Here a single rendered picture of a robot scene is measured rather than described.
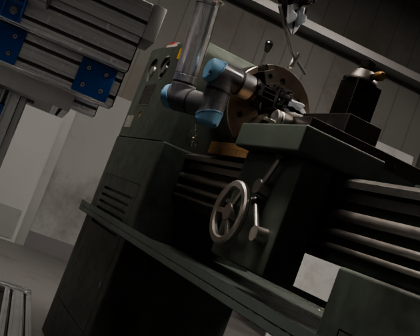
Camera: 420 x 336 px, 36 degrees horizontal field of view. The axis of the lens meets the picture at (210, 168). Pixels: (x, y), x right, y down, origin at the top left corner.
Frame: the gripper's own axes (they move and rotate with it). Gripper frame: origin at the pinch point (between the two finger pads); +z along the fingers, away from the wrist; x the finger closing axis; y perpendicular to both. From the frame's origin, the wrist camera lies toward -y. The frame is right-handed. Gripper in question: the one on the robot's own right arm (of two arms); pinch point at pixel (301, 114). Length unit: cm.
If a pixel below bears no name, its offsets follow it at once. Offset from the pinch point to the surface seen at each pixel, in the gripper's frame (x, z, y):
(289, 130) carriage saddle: -17, -32, 57
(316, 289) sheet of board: -63, 191, -236
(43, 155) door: -41, -25, -307
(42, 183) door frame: -61, -18, -308
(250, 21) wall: 119, 87, -298
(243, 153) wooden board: -20.3, -21.0, 15.2
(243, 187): -31, -32, 46
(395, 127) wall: 90, 241, -279
